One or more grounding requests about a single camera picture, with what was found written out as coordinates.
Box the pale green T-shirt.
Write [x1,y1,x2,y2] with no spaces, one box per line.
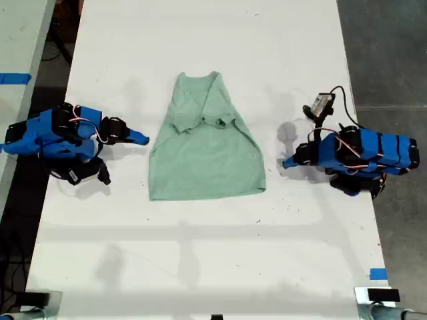
[147,70,268,202]

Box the long blue tape strip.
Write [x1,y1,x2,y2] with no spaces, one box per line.
[0,73,33,85]

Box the white side table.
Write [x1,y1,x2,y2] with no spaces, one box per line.
[0,0,57,214]

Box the short blue tape strip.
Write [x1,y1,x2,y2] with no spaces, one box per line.
[369,267,389,281]

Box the small black box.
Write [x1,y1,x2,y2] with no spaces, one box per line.
[23,291,51,308]
[367,288,401,304]

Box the grey metal pipe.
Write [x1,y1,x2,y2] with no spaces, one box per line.
[369,304,427,320]

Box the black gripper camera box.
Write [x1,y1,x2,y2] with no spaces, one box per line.
[64,162,101,187]
[302,93,336,120]

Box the black camera cable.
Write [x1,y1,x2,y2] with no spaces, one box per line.
[329,85,362,130]

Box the black floor cable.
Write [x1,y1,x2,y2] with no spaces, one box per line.
[45,31,73,65]

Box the white metal bracket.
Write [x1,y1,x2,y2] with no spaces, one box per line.
[354,286,402,320]

